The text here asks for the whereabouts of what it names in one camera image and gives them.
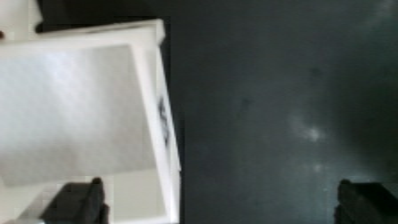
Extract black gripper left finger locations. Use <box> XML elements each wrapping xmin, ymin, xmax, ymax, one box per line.
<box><xmin>39</xmin><ymin>178</ymin><xmax>110</xmax><ymax>224</ymax></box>

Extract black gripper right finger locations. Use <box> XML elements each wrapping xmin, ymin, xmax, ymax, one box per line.
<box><xmin>333</xmin><ymin>180</ymin><xmax>398</xmax><ymax>224</ymax></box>

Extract white front drawer box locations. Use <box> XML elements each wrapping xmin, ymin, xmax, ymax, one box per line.
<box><xmin>0</xmin><ymin>20</ymin><xmax>181</xmax><ymax>224</ymax></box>

